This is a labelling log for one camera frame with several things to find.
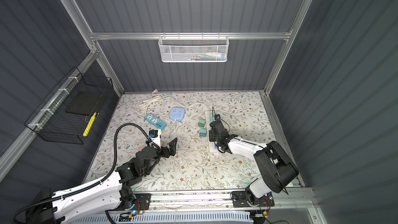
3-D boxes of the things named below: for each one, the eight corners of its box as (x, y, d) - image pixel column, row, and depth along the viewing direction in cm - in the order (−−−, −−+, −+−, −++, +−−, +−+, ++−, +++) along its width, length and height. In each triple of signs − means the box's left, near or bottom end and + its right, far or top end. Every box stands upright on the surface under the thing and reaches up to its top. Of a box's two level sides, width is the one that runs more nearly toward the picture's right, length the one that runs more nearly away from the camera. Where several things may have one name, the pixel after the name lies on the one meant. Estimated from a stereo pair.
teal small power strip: (144, 120, 106) (143, 118, 104) (151, 114, 110) (149, 111, 107) (162, 131, 101) (161, 129, 98) (169, 124, 104) (168, 122, 102)
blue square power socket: (169, 121, 105) (168, 119, 104) (171, 109, 112) (170, 107, 110) (184, 121, 105) (183, 119, 104) (185, 109, 112) (184, 107, 110)
